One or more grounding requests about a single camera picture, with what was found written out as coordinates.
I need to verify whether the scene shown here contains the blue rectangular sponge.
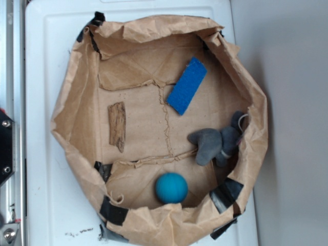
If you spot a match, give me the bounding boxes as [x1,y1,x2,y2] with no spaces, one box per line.
[167,57,207,115]

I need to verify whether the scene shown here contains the brown paper-lined box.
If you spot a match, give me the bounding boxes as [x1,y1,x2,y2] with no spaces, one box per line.
[51,12,268,245]

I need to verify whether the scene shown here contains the brown wood bark piece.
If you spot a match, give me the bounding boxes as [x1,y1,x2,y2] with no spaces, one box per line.
[108,101,126,153]

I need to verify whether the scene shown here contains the grey plush elephant toy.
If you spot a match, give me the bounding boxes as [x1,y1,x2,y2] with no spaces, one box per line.
[188,111,248,167]

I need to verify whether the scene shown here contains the teal ball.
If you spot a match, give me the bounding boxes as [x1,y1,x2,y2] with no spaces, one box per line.
[155,173,188,204]

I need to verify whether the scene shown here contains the black mounting plate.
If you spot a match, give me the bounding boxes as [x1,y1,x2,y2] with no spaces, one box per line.
[0,108,16,187]

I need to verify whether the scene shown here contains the aluminium frame rail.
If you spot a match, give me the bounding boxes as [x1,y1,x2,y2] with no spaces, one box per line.
[1,1,27,245]

